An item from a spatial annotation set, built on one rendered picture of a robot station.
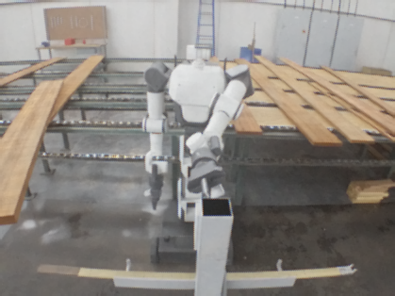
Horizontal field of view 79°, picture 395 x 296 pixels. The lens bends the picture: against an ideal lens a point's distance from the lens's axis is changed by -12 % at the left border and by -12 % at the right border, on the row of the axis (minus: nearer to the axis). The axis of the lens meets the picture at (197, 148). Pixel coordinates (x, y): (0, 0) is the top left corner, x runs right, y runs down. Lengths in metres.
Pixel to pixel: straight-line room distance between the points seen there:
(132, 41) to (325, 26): 5.42
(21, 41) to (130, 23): 3.48
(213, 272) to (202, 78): 0.90
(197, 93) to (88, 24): 7.13
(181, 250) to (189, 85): 1.13
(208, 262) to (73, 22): 8.11
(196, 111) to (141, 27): 6.87
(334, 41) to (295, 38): 1.20
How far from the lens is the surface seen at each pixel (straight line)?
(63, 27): 8.56
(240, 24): 8.11
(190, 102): 1.31
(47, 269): 0.88
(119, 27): 8.25
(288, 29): 7.83
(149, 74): 1.36
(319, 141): 2.01
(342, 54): 8.59
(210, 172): 0.80
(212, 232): 0.54
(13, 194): 1.38
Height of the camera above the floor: 1.64
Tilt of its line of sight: 27 degrees down
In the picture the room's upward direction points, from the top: 3 degrees clockwise
